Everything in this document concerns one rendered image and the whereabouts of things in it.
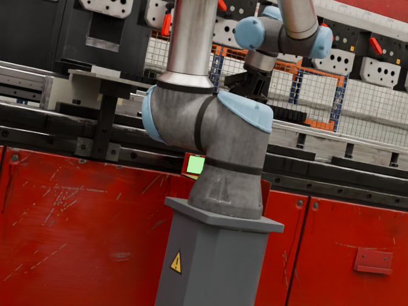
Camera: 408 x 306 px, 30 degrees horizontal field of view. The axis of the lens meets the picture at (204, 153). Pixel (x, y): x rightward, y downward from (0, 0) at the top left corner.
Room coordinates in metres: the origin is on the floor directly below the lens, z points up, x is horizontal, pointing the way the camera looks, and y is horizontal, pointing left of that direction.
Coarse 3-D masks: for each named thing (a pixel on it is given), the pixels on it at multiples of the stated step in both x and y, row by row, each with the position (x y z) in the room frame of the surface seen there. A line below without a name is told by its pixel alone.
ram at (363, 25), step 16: (272, 0) 2.41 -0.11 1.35; (336, 0) 2.52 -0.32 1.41; (352, 0) 2.54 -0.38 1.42; (368, 0) 2.57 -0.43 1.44; (384, 0) 2.60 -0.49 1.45; (400, 0) 2.63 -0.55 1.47; (320, 16) 2.50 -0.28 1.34; (336, 16) 2.52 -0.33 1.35; (352, 16) 2.55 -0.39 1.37; (400, 16) 2.64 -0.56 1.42; (384, 32) 2.61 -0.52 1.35; (400, 32) 2.64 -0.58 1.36
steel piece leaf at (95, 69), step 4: (92, 68) 2.11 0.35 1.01; (96, 68) 2.11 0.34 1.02; (100, 68) 2.12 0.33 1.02; (104, 68) 2.12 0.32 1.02; (96, 72) 2.11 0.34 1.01; (100, 72) 2.12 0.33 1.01; (104, 72) 2.12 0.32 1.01; (108, 72) 2.13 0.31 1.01; (112, 72) 2.13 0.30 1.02; (116, 72) 2.14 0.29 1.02; (116, 76) 2.14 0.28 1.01
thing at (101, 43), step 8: (96, 16) 2.20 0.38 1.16; (104, 16) 2.21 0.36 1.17; (96, 24) 2.20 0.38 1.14; (104, 24) 2.21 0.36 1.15; (112, 24) 2.22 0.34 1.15; (120, 24) 2.23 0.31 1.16; (88, 32) 2.20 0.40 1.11; (96, 32) 2.20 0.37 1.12; (104, 32) 2.21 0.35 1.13; (112, 32) 2.23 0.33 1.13; (120, 32) 2.24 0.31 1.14; (88, 40) 2.20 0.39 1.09; (96, 40) 2.21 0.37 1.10; (104, 40) 2.22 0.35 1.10; (112, 40) 2.23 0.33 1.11; (120, 40) 2.24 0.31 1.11; (104, 48) 2.23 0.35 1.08; (112, 48) 2.24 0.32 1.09
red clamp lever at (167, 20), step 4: (168, 4) 2.22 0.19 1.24; (172, 4) 2.22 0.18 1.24; (168, 8) 2.23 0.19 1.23; (172, 8) 2.22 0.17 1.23; (168, 12) 2.22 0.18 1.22; (168, 16) 2.22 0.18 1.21; (164, 20) 2.23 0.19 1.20; (168, 20) 2.22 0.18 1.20; (164, 24) 2.22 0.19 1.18; (168, 24) 2.22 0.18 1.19; (164, 28) 2.22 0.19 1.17; (168, 28) 2.22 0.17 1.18; (164, 32) 2.22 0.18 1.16; (168, 32) 2.23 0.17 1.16
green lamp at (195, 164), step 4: (192, 156) 2.11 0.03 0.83; (192, 160) 2.11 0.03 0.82; (196, 160) 2.12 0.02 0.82; (200, 160) 2.12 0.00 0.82; (188, 164) 2.11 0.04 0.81; (192, 164) 2.11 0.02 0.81; (196, 164) 2.12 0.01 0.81; (200, 164) 2.12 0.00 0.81; (188, 168) 2.11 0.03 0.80; (192, 168) 2.11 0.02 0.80; (196, 168) 2.12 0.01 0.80; (200, 168) 2.12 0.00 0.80; (196, 172) 2.12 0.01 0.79
